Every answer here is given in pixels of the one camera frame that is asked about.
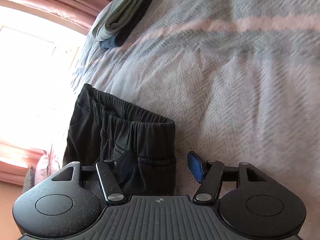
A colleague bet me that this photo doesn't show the black trousers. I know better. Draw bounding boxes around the black trousers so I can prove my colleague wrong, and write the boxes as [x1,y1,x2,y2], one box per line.
[63,84,176,196]

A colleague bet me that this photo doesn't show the pink pillow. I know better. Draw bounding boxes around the pink pillow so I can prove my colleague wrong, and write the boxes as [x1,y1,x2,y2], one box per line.
[34,145,61,185]

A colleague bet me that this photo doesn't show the grey checked pillow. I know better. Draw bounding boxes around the grey checked pillow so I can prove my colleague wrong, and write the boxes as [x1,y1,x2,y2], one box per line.
[22,166,35,193]

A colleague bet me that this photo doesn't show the pink and grey quilt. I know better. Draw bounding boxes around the pink and grey quilt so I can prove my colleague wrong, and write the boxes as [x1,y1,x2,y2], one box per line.
[71,0,319,239]

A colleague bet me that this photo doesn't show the folded navy garment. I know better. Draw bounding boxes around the folded navy garment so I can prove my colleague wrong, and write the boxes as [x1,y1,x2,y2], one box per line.
[99,0,152,50]

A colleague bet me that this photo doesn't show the folded grey garment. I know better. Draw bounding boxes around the folded grey garment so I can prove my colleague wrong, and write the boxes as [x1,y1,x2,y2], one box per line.
[89,0,144,42]

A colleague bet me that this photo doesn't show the pink curtain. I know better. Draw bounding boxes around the pink curtain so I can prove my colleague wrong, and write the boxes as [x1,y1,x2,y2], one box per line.
[1,0,112,35]

